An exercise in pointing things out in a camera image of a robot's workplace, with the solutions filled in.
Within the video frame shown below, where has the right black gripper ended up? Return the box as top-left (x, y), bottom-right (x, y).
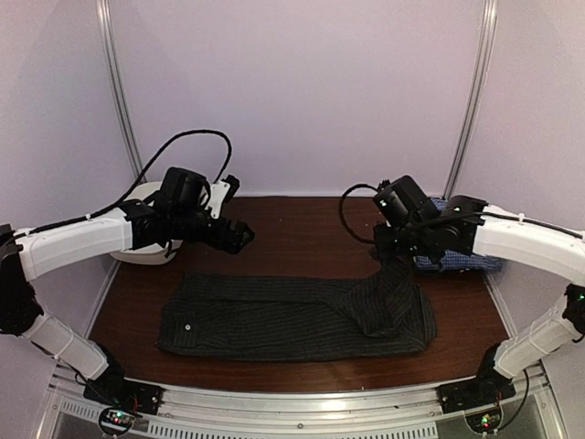
top-left (373, 221), bottom-right (433, 259)

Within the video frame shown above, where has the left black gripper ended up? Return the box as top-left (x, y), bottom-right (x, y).
top-left (171, 208), bottom-right (255, 254)

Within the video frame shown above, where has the blue checked shirt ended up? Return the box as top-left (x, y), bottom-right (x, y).
top-left (413, 196), bottom-right (505, 273)

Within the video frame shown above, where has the white plastic basin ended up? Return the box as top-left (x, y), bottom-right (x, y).
top-left (111, 181), bottom-right (183, 265)

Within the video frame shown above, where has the black pinstriped long sleeve shirt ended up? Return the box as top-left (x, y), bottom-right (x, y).
top-left (156, 260), bottom-right (438, 362)

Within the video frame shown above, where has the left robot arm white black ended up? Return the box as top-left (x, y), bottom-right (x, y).
top-left (1, 167), bottom-right (254, 406)

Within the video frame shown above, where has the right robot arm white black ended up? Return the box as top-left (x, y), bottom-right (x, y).
top-left (373, 176), bottom-right (584, 404)

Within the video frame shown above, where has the right circuit board with leds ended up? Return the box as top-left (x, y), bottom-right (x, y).
top-left (465, 412), bottom-right (503, 434)

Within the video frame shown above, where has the circuit board with leds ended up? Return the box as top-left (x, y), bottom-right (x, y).
top-left (98, 407), bottom-right (136, 435)
top-left (465, 412), bottom-right (503, 434)

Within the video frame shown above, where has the left circuit board with leds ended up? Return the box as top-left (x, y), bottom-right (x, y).
top-left (98, 407), bottom-right (136, 435)

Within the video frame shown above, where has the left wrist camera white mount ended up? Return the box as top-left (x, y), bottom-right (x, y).
top-left (206, 175), bottom-right (240, 220)

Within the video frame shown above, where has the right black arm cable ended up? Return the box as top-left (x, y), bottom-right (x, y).
top-left (338, 182), bottom-right (394, 246)

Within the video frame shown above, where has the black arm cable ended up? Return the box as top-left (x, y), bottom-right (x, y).
top-left (27, 130), bottom-right (233, 234)
top-left (338, 182), bottom-right (394, 246)

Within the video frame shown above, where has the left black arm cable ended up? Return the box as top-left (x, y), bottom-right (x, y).
top-left (27, 130), bottom-right (233, 234)

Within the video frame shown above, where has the left aluminium frame post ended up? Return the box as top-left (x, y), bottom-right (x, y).
top-left (95, 0), bottom-right (143, 177)

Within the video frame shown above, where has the aluminium frame post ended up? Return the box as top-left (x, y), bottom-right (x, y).
top-left (95, 0), bottom-right (143, 177)
top-left (442, 0), bottom-right (498, 198)

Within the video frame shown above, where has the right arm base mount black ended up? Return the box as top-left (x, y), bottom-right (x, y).
top-left (437, 369), bottom-right (516, 414)

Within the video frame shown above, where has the front aluminium rail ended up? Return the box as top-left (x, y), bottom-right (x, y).
top-left (33, 363), bottom-right (569, 438)

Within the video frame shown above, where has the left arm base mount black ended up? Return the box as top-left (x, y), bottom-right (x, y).
top-left (70, 364), bottom-right (163, 415)

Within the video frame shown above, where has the right aluminium frame post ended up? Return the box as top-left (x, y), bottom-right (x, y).
top-left (442, 0), bottom-right (498, 198)

